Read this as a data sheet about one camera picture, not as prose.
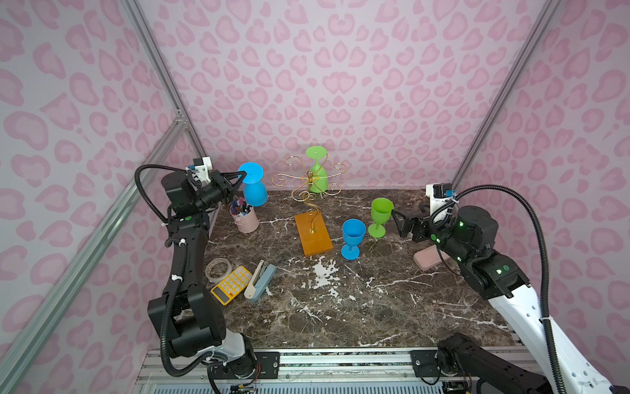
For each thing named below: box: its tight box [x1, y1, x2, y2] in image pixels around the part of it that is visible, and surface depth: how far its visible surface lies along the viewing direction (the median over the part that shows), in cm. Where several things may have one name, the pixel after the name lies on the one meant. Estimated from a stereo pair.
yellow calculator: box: [210, 265, 254, 307], surface depth 90 cm
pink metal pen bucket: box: [229, 202, 260, 234], surface depth 100 cm
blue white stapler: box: [243, 259, 278, 303], surface depth 90 cm
